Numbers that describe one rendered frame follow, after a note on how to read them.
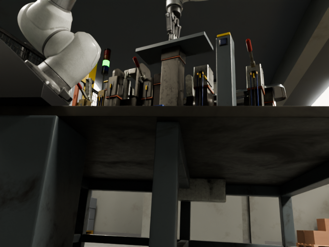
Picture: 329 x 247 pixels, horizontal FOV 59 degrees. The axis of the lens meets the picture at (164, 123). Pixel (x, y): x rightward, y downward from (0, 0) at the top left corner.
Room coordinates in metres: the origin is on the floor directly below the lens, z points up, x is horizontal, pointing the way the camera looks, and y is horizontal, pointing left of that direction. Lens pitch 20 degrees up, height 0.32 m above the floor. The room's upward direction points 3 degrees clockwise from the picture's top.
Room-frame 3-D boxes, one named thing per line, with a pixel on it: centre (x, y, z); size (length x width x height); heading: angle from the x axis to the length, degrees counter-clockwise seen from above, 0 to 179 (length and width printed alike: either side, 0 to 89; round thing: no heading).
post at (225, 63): (1.12, -0.26, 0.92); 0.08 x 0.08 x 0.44; 63
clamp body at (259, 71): (1.22, -0.42, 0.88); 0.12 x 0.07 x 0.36; 153
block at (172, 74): (1.24, -0.03, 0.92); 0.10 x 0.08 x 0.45; 63
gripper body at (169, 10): (1.24, -0.02, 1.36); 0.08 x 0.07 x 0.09; 148
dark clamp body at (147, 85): (1.44, 0.09, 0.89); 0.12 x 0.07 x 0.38; 153
